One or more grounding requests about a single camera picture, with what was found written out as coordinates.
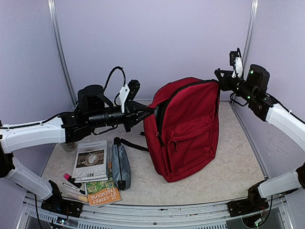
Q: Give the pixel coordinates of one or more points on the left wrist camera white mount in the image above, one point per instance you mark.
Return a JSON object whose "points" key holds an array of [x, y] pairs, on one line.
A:
{"points": [[127, 93]]}

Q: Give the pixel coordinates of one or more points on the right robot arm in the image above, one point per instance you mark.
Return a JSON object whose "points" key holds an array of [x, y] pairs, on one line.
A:
{"points": [[268, 109]]}

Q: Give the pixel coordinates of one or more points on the left aluminium corner post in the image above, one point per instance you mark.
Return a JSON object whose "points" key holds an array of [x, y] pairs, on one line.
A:
{"points": [[60, 50]]}

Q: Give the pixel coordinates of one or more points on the floral ceramic mug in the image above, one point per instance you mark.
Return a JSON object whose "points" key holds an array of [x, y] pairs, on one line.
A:
{"points": [[69, 147]]}

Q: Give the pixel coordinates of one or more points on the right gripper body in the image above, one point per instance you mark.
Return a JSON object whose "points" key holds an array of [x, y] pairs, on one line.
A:
{"points": [[228, 86]]}

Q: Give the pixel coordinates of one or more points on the aluminium corner post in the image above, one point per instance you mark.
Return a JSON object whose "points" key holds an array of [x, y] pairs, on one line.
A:
{"points": [[60, 50], [250, 29]]}

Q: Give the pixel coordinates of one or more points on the orange treehouse book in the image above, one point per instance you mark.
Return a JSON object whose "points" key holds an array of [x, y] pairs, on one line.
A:
{"points": [[100, 193]]}

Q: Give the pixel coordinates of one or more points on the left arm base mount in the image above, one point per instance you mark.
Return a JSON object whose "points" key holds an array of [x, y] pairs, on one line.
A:
{"points": [[56, 204]]}

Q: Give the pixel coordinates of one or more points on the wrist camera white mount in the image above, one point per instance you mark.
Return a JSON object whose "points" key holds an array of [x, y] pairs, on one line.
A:
{"points": [[127, 93], [236, 62]]}

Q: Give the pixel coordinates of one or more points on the aluminium front rail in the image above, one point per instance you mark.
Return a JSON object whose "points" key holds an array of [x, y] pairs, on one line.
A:
{"points": [[141, 212]]}

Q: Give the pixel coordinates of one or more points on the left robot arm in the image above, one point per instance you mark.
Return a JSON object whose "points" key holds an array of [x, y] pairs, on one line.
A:
{"points": [[93, 110]]}

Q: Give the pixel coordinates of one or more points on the right aluminium corner post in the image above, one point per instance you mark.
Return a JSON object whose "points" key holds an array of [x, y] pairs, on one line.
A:
{"points": [[250, 29]]}

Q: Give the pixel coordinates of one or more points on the red student backpack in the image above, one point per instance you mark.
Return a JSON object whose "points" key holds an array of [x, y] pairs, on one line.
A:
{"points": [[182, 134]]}

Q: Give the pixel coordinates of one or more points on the white coffee cover book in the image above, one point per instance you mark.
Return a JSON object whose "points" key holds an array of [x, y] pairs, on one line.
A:
{"points": [[91, 162]]}

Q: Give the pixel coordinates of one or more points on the pink highlighter marker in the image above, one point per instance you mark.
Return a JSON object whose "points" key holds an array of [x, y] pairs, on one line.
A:
{"points": [[72, 180]]}

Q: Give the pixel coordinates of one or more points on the grey pencil case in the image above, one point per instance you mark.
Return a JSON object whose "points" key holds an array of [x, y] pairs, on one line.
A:
{"points": [[121, 170]]}

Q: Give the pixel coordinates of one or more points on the black pen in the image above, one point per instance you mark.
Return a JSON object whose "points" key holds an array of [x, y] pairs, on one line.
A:
{"points": [[74, 188]]}

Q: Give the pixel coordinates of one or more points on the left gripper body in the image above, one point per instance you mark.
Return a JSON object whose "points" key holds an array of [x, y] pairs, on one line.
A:
{"points": [[129, 114]]}

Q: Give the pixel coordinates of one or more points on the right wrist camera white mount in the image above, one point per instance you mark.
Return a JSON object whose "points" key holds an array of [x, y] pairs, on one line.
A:
{"points": [[236, 62]]}

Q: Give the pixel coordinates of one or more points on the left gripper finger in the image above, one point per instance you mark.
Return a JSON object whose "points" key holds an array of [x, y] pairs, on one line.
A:
{"points": [[144, 115], [139, 107]]}

